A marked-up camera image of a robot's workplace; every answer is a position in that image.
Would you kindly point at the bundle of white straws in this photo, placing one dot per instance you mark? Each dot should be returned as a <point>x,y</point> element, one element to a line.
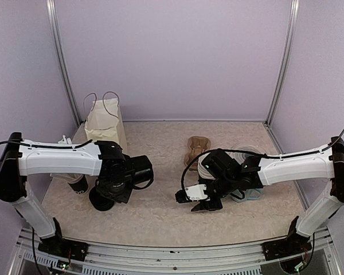
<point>65,140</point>

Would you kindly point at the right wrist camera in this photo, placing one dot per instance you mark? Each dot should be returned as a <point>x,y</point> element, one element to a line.
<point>191,194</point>

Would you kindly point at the stack of black lids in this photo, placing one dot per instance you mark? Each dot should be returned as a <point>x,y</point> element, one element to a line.
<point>99,202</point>

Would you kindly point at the black cup holding straws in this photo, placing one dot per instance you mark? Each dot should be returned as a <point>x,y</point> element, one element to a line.
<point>78,183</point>

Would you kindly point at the right aluminium corner post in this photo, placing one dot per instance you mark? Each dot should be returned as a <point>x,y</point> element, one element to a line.
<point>290,35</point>

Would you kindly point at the stack of paper cups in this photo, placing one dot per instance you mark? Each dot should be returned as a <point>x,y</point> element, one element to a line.
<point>203,174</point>

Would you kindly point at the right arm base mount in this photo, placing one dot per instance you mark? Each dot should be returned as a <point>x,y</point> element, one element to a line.
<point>291,245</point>

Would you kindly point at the brown pulp cup carrier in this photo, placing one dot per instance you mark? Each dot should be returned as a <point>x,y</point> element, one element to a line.
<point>195,146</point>

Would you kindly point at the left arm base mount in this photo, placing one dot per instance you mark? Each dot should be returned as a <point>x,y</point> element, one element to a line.
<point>57,245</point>

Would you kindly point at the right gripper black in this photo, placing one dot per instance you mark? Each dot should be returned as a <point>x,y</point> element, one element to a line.
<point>203,204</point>

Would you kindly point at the aluminium corner post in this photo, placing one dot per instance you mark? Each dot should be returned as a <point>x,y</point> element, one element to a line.
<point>55,30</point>
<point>290,35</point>

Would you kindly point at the grey swirl silicone lid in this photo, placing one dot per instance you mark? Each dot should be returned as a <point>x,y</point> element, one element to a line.
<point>246,147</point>

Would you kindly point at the aluminium front rail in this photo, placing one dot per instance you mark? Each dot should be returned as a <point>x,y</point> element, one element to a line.
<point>240,258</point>

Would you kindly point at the beige paper bag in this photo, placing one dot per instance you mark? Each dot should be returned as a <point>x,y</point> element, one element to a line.
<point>104,120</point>

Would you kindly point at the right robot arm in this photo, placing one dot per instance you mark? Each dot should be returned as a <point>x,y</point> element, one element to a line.
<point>260,170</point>

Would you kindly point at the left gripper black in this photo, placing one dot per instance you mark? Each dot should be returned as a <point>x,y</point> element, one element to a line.
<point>123,197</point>

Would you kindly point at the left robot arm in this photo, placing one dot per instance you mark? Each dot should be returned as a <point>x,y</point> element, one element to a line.
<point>117,176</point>

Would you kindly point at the left aluminium corner post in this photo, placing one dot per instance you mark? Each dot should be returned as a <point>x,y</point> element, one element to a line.
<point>55,30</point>

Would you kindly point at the light blue ceramic mug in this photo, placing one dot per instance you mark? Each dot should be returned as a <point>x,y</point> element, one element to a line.
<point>240,196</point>

